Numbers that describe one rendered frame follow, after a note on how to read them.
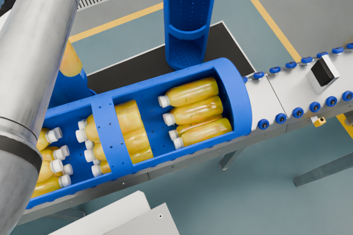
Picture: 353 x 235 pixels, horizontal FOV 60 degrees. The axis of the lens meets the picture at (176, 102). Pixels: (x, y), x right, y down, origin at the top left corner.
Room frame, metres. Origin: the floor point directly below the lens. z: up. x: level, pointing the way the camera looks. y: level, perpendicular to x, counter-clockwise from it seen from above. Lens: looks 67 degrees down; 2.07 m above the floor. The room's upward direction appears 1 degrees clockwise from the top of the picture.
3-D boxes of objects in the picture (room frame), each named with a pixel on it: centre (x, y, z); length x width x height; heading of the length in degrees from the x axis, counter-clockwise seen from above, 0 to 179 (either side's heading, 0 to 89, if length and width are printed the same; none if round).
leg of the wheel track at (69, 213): (0.08, 0.59, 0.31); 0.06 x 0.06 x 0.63; 20
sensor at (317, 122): (0.45, -0.57, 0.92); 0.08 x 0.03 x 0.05; 20
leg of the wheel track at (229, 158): (0.42, -0.33, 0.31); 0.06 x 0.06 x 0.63; 20
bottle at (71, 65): (0.47, 0.34, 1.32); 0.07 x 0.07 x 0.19
